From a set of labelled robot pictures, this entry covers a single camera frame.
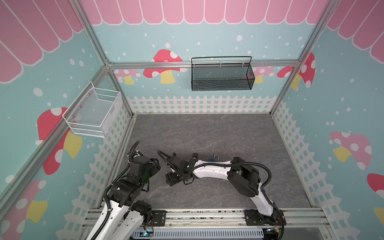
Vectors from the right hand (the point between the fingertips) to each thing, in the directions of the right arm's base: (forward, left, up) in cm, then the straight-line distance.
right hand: (169, 179), depth 85 cm
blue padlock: (+13, -26, -2) cm, 30 cm away
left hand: (+2, +5, +14) cm, 15 cm away
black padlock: (+17, -14, -2) cm, 22 cm away
